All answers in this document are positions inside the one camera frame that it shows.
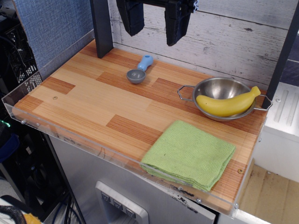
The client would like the black plastic crate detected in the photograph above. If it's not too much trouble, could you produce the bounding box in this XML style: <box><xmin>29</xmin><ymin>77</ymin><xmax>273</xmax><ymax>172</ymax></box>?
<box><xmin>4</xmin><ymin>24</ymin><xmax>42</xmax><ymax>92</ymax></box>

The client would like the clear acrylic table guard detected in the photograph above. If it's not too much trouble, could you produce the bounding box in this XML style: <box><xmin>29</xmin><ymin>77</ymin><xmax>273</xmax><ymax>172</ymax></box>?
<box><xmin>3</xmin><ymin>42</ymin><xmax>266</xmax><ymax>215</ymax></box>

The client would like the silver toy dishwasher front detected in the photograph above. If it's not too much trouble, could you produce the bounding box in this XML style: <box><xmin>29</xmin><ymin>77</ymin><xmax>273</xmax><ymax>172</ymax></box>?
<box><xmin>50</xmin><ymin>137</ymin><xmax>219</xmax><ymax>224</ymax></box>

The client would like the green folded cloth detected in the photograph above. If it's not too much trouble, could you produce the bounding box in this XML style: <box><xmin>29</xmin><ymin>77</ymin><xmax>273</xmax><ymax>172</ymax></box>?
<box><xmin>141</xmin><ymin>120</ymin><xmax>236</xmax><ymax>191</ymax></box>

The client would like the yellow toy banana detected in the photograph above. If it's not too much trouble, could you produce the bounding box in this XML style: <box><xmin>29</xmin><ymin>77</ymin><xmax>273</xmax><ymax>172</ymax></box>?
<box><xmin>196</xmin><ymin>86</ymin><xmax>261</xmax><ymax>117</ymax></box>

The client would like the dark grey left post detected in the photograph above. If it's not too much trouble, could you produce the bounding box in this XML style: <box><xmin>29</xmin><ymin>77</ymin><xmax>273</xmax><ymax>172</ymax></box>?
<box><xmin>90</xmin><ymin>0</ymin><xmax>114</xmax><ymax>58</ymax></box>

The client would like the blue grey toy spoon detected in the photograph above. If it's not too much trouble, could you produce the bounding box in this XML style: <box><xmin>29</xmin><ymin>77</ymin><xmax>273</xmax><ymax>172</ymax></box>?
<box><xmin>126</xmin><ymin>55</ymin><xmax>154</xmax><ymax>84</ymax></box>

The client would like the black braided cable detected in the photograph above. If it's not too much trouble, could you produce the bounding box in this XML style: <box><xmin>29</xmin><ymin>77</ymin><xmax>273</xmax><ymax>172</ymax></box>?
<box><xmin>0</xmin><ymin>204</ymin><xmax>26</xmax><ymax>224</ymax></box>

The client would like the dark grey post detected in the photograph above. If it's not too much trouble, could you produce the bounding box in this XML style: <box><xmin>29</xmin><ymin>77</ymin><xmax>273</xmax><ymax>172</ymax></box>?
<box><xmin>266</xmin><ymin>1</ymin><xmax>299</xmax><ymax>101</ymax></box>
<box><xmin>90</xmin><ymin>0</ymin><xmax>114</xmax><ymax>58</ymax></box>

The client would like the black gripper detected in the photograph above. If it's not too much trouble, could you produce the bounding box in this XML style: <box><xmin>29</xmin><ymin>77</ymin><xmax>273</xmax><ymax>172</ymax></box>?
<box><xmin>116</xmin><ymin>0</ymin><xmax>199</xmax><ymax>46</ymax></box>

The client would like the steel bowl with handles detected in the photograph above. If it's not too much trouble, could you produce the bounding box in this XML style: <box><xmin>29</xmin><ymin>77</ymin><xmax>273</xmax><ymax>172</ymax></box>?
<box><xmin>177</xmin><ymin>77</ymin><xmax>273</xmax><ymax>121</ymax></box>

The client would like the dark grey right post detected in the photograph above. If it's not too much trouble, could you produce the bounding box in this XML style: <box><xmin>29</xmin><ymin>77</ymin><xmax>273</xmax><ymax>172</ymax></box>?
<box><xmin>266</xmin><ymin>1</ymin><xmax>299</xmax><ymax>101</ymax></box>

